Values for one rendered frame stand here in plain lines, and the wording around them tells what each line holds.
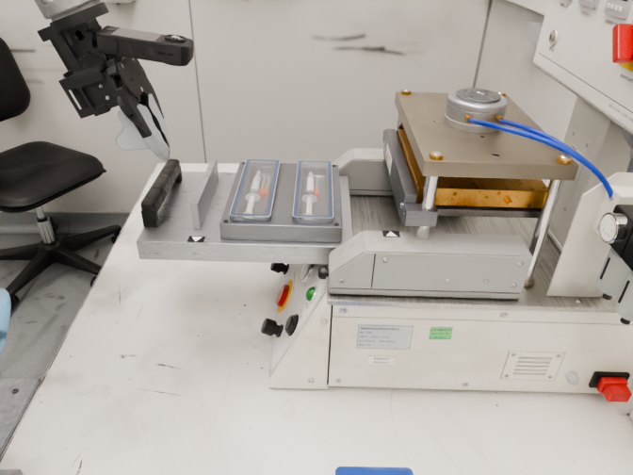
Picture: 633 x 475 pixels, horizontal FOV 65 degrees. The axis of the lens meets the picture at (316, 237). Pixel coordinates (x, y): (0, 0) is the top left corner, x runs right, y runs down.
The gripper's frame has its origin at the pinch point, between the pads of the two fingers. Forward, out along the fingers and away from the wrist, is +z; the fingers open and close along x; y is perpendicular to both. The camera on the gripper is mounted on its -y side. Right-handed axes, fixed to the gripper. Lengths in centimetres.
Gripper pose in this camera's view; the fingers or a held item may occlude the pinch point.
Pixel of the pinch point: (167, 151)
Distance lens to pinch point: 75.5
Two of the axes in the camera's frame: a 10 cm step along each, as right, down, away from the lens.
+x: -0.1, 5.4, -8.4
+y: -9.5, 2.6, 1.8
